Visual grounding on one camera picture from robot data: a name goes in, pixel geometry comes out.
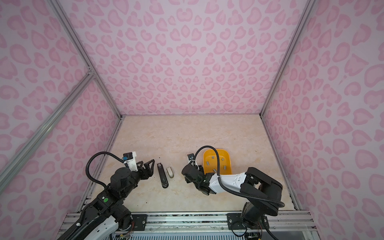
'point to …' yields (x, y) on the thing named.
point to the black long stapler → (163, 179)
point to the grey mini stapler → (170, 172)
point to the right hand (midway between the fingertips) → (189, 169)
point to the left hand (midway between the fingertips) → (149, 159)
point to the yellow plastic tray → (210, 162)
